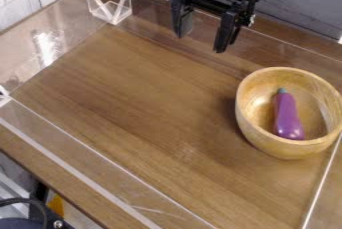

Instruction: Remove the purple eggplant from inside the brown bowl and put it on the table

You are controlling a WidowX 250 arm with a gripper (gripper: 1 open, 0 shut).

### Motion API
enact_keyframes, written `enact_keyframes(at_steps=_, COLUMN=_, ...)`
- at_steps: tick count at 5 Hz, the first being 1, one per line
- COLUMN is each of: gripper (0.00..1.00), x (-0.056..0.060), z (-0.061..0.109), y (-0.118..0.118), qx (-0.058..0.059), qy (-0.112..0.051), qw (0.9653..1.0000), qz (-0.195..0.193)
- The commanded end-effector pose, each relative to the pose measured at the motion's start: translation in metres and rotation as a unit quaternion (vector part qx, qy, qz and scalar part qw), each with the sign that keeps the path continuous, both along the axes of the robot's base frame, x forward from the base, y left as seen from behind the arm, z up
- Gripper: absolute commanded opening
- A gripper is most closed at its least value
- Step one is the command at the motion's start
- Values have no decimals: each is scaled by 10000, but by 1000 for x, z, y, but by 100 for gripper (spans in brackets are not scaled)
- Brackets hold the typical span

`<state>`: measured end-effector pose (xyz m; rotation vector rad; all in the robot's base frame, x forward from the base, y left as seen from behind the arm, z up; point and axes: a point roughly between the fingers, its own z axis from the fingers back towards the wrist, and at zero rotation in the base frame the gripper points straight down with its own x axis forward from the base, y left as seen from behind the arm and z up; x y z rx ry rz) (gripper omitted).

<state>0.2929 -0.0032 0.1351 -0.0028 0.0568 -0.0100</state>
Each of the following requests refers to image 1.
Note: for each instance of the brown wooden bowl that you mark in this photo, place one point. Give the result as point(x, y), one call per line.
point(318, 104)

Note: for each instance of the clear acrylic tray wall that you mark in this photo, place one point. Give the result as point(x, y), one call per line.
point(119, 116)

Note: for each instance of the black clamp with screw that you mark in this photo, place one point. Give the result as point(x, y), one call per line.
point(45, 217)

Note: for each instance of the purple toy eggplant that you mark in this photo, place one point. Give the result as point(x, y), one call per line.
point(287, 125)

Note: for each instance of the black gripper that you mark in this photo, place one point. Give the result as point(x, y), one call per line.
point(240, 16)

